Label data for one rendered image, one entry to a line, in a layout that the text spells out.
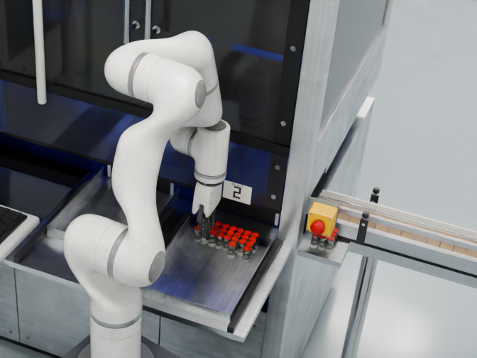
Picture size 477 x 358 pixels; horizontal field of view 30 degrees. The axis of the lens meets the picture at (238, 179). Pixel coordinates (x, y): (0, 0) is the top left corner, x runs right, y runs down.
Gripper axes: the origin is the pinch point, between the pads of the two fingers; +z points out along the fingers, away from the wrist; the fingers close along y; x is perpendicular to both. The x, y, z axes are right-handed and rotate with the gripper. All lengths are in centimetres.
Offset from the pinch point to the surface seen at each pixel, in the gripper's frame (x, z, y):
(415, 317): 57, 101, -104
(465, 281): 71, 15, -27
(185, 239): -7.9, 12.2, -5.3
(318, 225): 28.4, -0.7, -12.3
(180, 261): -5.2, 12.2, 4.3
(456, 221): 62, 101, -179
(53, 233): -41.6, 10.7, 10.9
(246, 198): 6.1, -0.5, -15.3
